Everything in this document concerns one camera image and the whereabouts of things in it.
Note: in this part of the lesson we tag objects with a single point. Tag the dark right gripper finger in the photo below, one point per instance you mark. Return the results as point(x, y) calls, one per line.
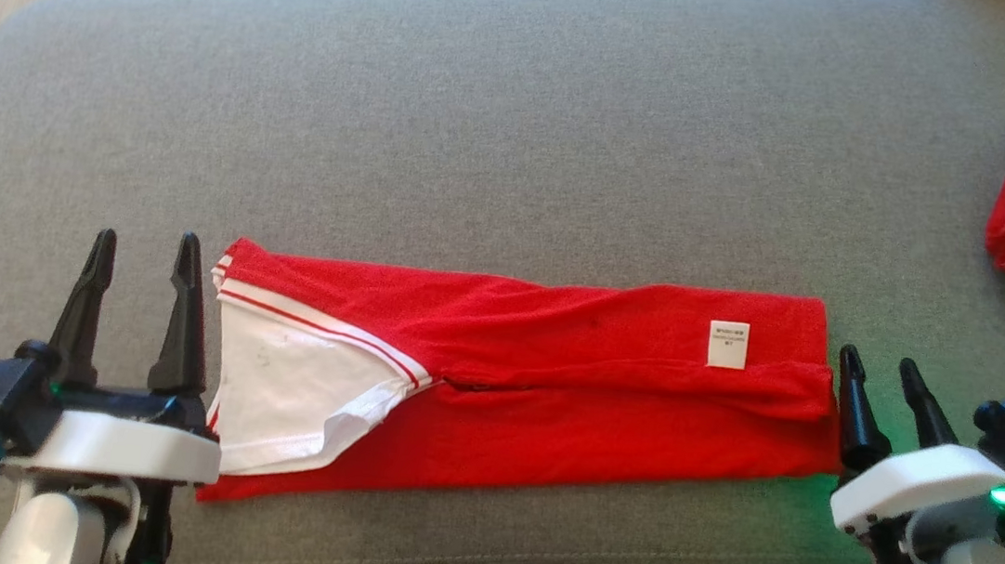
point(859, 422)
point(926, 415)

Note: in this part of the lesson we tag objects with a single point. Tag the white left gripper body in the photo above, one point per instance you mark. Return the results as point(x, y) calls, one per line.
point(121, 447)

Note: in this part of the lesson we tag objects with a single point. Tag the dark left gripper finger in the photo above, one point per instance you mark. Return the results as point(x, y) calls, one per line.
point(85, 322)
point(181, 332)

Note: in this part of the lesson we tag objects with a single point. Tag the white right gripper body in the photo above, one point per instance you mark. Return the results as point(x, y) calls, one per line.
point(921, 480)

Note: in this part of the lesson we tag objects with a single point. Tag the beige fabric sofa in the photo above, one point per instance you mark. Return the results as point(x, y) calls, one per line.
point(476, 176)

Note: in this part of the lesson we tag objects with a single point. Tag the red basketball jersey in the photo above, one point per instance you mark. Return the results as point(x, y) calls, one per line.
point(546, 399)

